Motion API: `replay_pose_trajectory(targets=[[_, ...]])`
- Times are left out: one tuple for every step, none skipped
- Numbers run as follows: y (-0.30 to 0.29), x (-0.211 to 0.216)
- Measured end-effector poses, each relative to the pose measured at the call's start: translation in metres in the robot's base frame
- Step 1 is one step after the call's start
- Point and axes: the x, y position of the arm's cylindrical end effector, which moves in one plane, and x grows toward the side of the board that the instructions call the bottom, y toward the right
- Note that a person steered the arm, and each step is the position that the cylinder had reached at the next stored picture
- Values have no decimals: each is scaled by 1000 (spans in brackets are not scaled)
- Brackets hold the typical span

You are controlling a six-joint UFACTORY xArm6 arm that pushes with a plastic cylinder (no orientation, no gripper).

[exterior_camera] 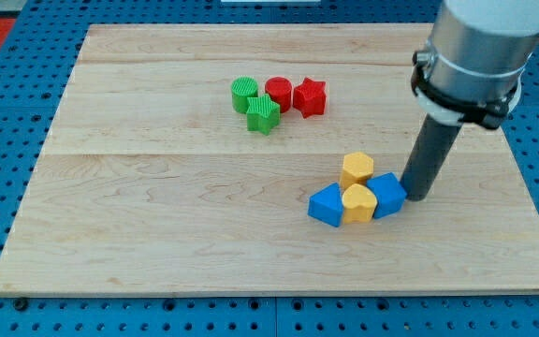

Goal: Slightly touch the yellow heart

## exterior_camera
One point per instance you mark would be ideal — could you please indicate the blue cube block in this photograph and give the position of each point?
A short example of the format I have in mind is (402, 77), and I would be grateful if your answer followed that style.
(389, 193)

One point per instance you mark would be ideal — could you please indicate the red star block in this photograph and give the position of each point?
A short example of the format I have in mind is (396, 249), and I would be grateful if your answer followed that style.
(310, 98)

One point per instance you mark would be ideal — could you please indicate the green cylinder block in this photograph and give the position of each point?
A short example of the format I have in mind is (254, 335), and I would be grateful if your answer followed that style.
(243, 88)

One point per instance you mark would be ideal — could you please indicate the blue triangular block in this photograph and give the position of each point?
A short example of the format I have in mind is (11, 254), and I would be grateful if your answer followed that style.
(326, 205)

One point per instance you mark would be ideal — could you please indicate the green star block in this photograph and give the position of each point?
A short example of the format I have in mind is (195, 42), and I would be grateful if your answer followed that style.
(262, 114)

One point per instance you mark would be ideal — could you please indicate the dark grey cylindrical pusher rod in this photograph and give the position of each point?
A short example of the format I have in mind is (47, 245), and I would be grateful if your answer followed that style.
(431, 148)

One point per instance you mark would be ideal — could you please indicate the yellow hexagon block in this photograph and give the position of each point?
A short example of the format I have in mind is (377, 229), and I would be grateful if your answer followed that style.
(357, 168)

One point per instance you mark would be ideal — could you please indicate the red cylinder block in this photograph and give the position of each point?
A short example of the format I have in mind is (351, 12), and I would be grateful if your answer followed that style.
(280, 91)

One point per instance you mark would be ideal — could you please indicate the yellow heart block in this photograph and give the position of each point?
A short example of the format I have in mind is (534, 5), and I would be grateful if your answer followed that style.
(359, 204)

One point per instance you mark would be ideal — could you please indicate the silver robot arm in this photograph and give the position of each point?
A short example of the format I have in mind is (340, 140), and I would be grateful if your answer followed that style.
(480, 47)

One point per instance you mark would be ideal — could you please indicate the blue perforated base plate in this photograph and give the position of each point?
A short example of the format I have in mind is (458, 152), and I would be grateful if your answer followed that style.
(39, 43)

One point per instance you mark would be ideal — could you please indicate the light wooden board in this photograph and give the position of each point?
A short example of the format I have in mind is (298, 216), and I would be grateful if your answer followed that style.
(149, 184)

